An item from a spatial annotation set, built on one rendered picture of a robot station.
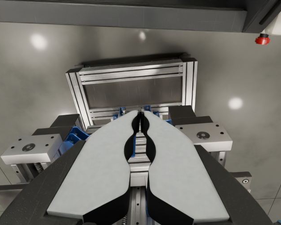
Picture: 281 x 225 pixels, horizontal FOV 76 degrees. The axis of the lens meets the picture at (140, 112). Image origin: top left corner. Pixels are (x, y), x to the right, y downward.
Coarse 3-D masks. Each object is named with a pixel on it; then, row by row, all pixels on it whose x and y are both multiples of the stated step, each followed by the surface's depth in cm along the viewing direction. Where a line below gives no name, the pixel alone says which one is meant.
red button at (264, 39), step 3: (261, 33) 51; (264, 33) 50; (261, 36) 51; (264, 36) 51; (267, 36) 51; (258, 39) 51; (261, 39) 51; (264, 39) 50; (267, 39) 50; (258, 42) 51; (261, 42) 51; (264, 42) 51; (267, 42) 51
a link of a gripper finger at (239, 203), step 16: (208, 160) 8; (224, 176) 8; (224, 192) 7; (240, 192) 7; (240, 208) 6; (256, 208) 6; (208, 224) 6; (224, 224) 6; (240, 224) 6; (256, 224) 6; (272, 224) 6
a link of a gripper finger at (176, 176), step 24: (144, 120) 12; (168, 144) 9; (192, 144) 9; (168, 168) 8; (192, 168) 8; (168, 192) 7; (192, 192) 7; (216, 192) 7; (168, 216) 7; (192, 216) 6; (216, 216) 6
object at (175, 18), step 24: (0, 0) 35; (24, 0) 35; (48, 0) 35; (72, 0) 35; (72, 24) 37; (96, 24) 37; (120, 24) 37; (144, 24) 37; (168, 24) 37; (192, 24) 37; (216, 24) 37; (240, 24) 37
